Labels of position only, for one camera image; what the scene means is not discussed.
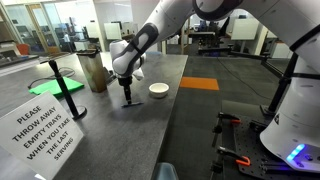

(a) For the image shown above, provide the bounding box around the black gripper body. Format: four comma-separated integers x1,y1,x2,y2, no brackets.
117,76,134,88

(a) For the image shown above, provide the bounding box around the blue pen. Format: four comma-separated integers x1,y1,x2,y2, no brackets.
120,101,145,108

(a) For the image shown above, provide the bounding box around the small white bowl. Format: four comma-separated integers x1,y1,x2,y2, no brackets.
148,82,170,99

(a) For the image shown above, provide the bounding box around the tall metal bin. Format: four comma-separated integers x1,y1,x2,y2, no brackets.
76,49,109,94

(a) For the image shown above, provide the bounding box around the small white partition board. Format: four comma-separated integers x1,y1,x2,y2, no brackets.
103,22,123,41

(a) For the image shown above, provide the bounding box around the green flat pad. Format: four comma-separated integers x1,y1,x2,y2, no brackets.
28,76,85,99

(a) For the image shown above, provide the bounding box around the grey chair back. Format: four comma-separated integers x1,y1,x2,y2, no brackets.
151,162,180,180

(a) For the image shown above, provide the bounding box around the black workbench with equipment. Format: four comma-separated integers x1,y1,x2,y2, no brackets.
187,31,232,56

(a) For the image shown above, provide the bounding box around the white printed paper sign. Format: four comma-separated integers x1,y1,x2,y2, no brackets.
0,91,85,180

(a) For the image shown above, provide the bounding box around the orange bin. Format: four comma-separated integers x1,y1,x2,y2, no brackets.
16,43,31,56

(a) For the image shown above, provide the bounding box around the wide white cabinet red top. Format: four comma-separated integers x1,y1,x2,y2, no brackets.
270,40,295,60

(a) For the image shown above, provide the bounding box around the black cable on table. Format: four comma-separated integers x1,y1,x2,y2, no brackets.
27,67,76,90

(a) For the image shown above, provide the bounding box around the black post stand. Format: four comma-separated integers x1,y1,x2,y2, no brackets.
48,59,88,121

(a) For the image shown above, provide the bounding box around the orange handled black clamp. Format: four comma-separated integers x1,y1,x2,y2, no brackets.
211,112,242,148
209,146,252,174

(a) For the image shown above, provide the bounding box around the black floor cable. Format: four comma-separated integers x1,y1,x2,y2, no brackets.
216,57,275,101

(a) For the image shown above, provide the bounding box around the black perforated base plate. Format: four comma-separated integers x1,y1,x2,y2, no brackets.
221,114,320,180

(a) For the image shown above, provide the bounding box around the black camera tripod stand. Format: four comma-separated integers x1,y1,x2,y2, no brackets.
229,44,301,117

